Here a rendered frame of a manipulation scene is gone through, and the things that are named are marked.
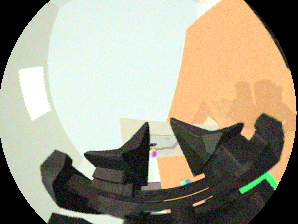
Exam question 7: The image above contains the green square marking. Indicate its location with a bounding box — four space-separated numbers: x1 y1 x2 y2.
239 172 278 193

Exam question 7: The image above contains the beige panel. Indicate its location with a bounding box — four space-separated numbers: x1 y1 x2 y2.
118 117 220 157

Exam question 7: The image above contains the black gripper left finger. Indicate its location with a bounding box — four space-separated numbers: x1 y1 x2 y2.
84 121 150 186

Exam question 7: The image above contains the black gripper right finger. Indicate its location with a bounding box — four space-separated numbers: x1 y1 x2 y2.
169 117 245 177

